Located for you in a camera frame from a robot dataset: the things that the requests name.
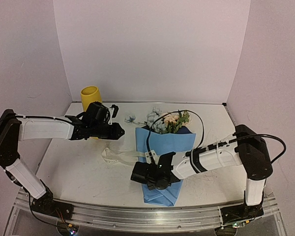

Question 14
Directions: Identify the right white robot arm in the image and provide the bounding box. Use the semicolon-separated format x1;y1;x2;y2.
130;124;273;207

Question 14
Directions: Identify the artificial flower bunch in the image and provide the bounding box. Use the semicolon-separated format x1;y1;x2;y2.
146;107;191;134

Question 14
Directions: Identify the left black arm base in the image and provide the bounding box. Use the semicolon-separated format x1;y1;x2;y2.
30;187;74;220

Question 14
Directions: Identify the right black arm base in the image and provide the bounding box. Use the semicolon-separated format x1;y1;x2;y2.
220;196;264;226

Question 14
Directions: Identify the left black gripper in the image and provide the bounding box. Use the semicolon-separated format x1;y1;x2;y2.
92;123;126;141

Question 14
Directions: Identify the aluminium front rail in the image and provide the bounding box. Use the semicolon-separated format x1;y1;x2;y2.
13;186;278;233

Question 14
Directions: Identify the loose blue artificial flower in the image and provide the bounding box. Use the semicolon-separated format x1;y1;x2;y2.
124;114;147;125

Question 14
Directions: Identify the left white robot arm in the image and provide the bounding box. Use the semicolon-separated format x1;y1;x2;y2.
0;102;125;215

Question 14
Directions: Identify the right black camera cable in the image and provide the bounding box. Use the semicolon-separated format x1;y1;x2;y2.
145;110;205;170

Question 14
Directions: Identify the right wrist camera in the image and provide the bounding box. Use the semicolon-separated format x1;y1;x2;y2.
145;150;157;164

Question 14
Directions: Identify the yellow plastic vase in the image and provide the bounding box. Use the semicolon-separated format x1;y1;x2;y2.
81;86;102;128

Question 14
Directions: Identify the cream printed ribbon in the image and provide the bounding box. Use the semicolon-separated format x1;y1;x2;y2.
101;147;146;166

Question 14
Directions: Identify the blue wrapping paper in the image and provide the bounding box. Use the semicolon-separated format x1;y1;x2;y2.
135;127;196;207

